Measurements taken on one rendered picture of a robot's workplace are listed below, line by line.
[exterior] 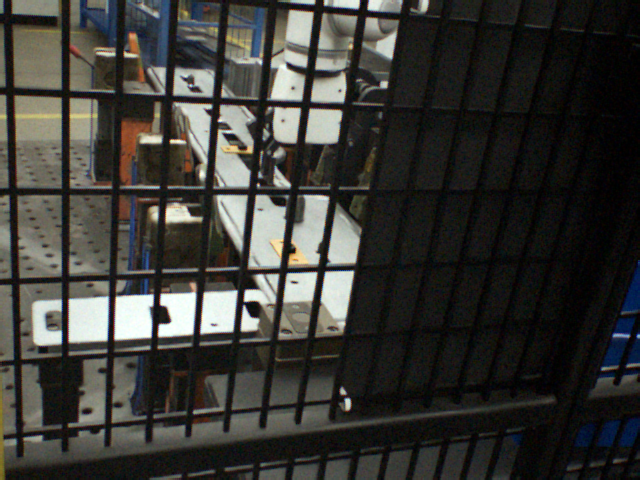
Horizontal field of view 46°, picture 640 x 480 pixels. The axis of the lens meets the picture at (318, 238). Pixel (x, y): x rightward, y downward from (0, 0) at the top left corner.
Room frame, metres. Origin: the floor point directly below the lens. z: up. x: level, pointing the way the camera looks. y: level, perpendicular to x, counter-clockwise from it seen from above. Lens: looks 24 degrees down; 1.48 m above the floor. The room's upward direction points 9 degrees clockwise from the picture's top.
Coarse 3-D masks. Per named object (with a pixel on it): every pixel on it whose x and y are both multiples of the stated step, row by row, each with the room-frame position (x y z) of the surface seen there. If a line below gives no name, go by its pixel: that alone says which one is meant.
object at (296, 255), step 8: (272, 240) 1.04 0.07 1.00; (280, 240) 1.05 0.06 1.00; (280, 248) 1.02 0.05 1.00; (296, 248) 1.02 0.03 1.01; (280, 256) 0.99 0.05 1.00; (296, 256) 1.00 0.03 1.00; (304, 256) 1.00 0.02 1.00; (288, 264) 0.97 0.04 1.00; (296, 264) 0.97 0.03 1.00; (304, 264) 0.98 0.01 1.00
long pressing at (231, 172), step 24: (192, 72) 2.07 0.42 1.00; (192, 120) 1.62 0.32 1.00; (240, 120) 1.67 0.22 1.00; (192, 144) 1.47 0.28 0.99; (216, 168) 1.33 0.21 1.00; (240, 168) 1.35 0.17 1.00; (240, 216) 1.12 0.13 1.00; (264, 216) 1.14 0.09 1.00; (312, 216) 1.17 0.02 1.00; (336, 216) 1.19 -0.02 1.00; (240, 240) 1.04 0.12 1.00; (264, 240) 1.04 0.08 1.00; (312, 240) 1.07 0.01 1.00; (336, 240) 1.09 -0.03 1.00; (264, 264) 0.96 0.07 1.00; (264, 288) 0.90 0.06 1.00; (288, 288) 0.90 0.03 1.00; (312, 288) 0.91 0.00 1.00; (336, 288) 0.92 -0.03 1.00; (336, 312) 0.86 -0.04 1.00
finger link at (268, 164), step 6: (264, 144) 0.98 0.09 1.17; (264, 150) 0.98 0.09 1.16; (264, 156) 0.99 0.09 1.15; (264, 162) 0.99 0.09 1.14; (270, 162) 0.98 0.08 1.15; (264, 168) 0.98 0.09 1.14; (270, 168) 0.98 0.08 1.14; (264, 174) 0.98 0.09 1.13; (270, 174) 0.98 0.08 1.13; (270, 180) 0.98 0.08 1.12
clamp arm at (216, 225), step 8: (200, 168) 1.01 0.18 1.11; (200, 176) 1.00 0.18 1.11; (216, 176) 1.01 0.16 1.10; (200, 184) 1.00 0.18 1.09; (216, 184) 1.01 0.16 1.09; (200, 200) 1.02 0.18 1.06; (216, 200) 1.01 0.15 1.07; (216, 208) 1.01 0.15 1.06; (216, 216) 1.01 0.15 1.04; (216, 224) 1.01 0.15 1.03; (216, 232) 1.01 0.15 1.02; (216, 240) 1.01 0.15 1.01; (216, 248) 1.01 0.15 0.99
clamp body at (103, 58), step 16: (96, 48) 1.92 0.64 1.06; (112, 48) 1.94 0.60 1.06; (96, 64) 1.88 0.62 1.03; (112, 64) 1.89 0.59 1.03; (128, 64) 1.90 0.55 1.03; (96, 80) 1.88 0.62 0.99; (112, 80) 1.89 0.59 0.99; (128, 80) 1.90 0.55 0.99; (112, 112) 1.90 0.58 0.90; (112, 128) 1.90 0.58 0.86; (96, 144) 1.90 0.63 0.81; (112, 144) 1.89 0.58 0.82; (96, 160) 1.88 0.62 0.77; (96, 176) 1.87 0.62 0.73
